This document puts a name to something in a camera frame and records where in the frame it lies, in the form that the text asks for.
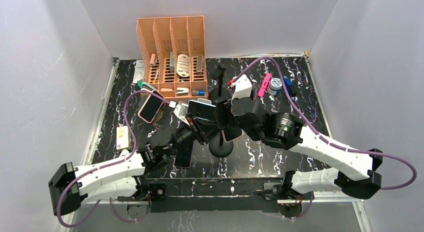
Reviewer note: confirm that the green white small box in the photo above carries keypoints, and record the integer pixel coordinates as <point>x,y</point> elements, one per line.
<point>172,62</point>

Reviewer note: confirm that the white folding phone stand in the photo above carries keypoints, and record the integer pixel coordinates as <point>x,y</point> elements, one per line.
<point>203,100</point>

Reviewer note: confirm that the white paper packet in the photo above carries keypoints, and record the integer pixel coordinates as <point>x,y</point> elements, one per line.
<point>139,71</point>

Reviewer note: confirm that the pink-cased left smartphone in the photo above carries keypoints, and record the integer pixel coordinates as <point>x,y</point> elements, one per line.
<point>149,108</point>

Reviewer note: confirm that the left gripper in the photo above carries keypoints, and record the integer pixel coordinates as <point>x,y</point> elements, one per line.
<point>203,132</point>

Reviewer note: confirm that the black round-base phone stand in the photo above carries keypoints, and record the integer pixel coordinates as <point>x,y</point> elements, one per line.
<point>219,92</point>

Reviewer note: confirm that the magenta-edged black smartphone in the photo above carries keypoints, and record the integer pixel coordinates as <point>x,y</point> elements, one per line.
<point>183,158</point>

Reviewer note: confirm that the small yellow white box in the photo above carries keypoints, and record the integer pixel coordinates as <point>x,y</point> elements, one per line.
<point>123,140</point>

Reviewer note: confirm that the white oval label tag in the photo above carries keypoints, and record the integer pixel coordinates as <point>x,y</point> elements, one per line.
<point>183,65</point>

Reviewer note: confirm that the blue-edged smartphone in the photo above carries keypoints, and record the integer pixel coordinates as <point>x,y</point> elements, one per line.
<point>202,110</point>

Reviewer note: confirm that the pink-cased tall smartphone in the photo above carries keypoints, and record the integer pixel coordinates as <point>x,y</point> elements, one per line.
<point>231,133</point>

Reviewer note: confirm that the small white blue bottle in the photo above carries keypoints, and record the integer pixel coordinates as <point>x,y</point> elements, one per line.
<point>274,86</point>

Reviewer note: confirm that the orange plastic file organizer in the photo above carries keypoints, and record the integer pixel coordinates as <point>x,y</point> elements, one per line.
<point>174,55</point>

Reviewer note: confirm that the beige long stapler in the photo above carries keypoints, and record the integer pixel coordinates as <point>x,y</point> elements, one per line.
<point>199,64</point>

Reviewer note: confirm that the pink highlighter marker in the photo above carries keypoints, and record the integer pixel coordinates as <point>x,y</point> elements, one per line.
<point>264,85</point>

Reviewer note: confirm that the blue stapler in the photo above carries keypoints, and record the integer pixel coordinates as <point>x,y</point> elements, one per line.
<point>291,89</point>

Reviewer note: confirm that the teal small box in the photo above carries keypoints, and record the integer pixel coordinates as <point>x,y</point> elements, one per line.
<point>145,86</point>

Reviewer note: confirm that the pink eraser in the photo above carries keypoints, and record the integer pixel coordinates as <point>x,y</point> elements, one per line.
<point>152,60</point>

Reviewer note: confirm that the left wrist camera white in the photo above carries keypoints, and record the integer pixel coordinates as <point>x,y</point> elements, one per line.
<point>181,110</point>

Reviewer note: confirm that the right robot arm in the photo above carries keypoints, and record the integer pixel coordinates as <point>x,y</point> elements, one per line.
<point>350,172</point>

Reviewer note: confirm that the grey bottle blue cap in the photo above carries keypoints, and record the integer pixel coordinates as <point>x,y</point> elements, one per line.
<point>195,92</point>

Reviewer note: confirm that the white stapler in organizer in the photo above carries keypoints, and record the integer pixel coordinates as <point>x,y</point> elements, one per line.
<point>182,91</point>

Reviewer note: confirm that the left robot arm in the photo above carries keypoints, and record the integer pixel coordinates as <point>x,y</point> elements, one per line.
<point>72,186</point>

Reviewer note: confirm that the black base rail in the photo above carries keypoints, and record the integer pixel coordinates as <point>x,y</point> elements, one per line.
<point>265,195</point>

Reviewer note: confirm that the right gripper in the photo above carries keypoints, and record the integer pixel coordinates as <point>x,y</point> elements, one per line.
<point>223,108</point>

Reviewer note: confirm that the black tall phone stand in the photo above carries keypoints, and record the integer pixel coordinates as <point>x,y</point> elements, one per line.
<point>220,148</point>

